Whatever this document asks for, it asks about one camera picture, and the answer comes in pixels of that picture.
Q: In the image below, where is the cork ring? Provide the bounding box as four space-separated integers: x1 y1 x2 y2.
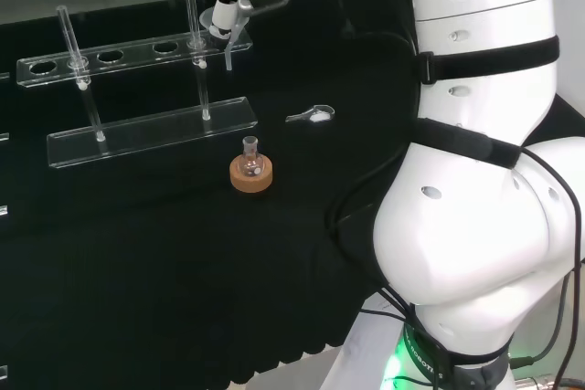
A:
229 154 275 201

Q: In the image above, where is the clear plastic funnel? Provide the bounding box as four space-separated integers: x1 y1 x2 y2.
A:
199 8 250 72

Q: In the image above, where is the glass weighing funnel with powder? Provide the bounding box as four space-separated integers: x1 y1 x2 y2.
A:
285 104 336 125

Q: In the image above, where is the black bench cloth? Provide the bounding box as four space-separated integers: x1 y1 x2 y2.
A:
0 0 585 386

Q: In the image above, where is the small round-bottom glass flask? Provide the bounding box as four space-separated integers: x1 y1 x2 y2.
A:
240 135 265 177

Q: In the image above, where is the black cable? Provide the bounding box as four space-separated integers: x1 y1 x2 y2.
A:
518 146 585 390
326 0 424 238

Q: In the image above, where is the clear acrylic funnel stand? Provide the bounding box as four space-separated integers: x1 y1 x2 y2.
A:
16 0 260 170

